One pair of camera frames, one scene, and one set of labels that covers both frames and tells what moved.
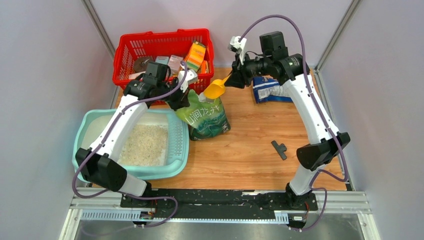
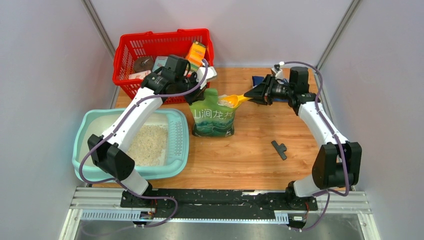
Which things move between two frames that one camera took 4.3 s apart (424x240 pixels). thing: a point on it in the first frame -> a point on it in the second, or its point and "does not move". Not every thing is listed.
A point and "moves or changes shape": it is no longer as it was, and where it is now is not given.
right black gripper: (239, 78) -> (264, 89)
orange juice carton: (195, 56) does not move
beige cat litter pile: (144, 145) does not move
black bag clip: (280, 149) does not move
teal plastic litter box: (159, 146) does not move
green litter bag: (204, 119) moves or changes shape
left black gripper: (181, 102) -> (197, 95)
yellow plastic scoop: (216, 89) -> (232, 101)
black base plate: (220, 203) does not move
